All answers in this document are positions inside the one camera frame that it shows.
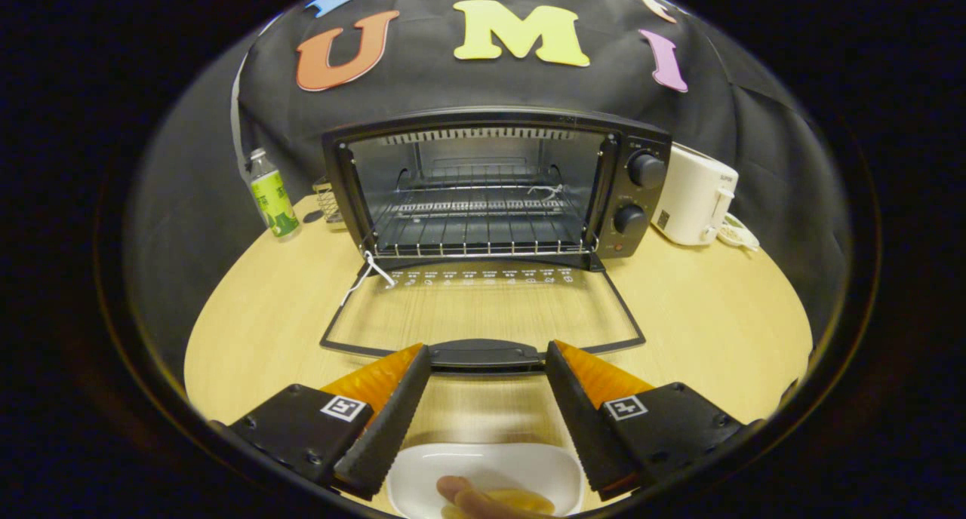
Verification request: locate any white pop-up toaster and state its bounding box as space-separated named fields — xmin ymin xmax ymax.
xmin=651 ymin=143 xmax=740 ymax=247

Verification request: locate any black toaster oven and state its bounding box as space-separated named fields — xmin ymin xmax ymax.
xmin=319 ymin=106 xmax=672 ymax=373

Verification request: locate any round golden bread bun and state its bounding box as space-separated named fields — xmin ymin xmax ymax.
xmin=441 ymin=489 xmax=555 ymax=518

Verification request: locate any small white dish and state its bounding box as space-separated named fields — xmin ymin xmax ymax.
xmin=715 ymin=213 xmax=761 ymax=252

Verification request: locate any wire oven rack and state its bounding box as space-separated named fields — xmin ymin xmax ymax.
xmin=370 ymin=164 xmax=597 ymax=257

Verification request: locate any white string loop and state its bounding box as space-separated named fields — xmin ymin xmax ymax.
xmin=343 ymin=250 xmax=398 ymax=309

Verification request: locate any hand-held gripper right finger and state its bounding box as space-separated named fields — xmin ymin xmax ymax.
xmin=545 ymin=340 xmax=748 ymax=497

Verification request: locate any white square plate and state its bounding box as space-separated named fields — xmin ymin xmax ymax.
xmin=386 ymin=442 xmax=586 ymax=519

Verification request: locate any green label drink bottle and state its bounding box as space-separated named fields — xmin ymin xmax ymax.
xmin=248 ymin=148 xmax=301 ymax=239

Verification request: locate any small wire basket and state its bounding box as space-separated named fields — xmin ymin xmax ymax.
xmin=312 ymin=176 xmax=346 ymax=224

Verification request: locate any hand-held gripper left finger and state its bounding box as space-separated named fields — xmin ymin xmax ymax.
xmin=226 ymin=343 xmax=432 ymax=501

